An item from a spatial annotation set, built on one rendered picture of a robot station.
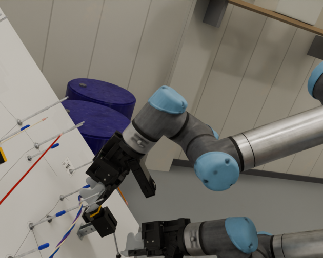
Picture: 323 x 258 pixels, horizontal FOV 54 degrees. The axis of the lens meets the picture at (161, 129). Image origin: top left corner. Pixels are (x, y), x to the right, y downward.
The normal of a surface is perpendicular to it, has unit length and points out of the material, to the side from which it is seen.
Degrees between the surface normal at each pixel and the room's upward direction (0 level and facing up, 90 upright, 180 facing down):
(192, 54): 90
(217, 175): 90
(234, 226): 50
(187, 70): 90
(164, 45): 90
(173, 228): 69
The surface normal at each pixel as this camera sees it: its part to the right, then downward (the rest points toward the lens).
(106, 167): -0.04, 0.35
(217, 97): 0.27, 0.44
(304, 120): -0.13, -0.59
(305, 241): -0.64, -0.55
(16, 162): 0.89, -0.41
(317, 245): -0.65, -0.26
